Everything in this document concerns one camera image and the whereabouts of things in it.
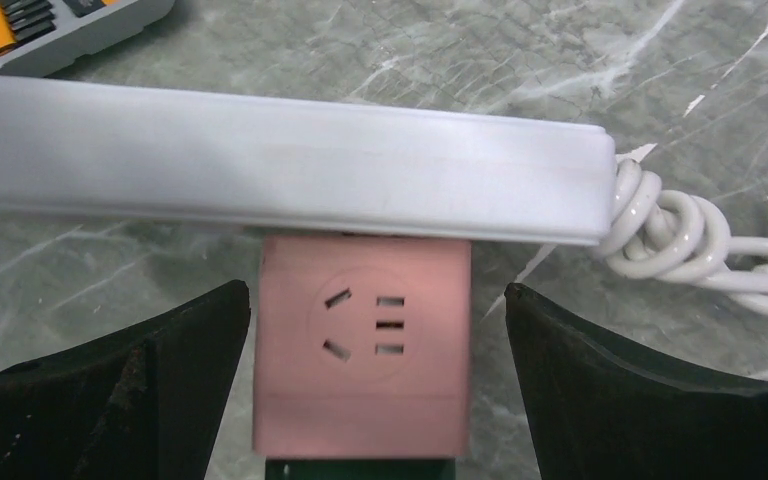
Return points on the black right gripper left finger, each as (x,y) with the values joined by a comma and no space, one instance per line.
(144,402)

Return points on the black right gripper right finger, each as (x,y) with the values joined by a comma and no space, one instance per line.
(602,406)

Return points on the pink cube adapter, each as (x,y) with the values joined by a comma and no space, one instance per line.
(362,348)

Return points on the green cube socket adapter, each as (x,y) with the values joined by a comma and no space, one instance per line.
(376,469)

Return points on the white power strip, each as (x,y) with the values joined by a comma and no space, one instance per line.
(82,149)

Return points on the grey plastic tool tray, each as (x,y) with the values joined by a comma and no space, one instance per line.
(82,28)

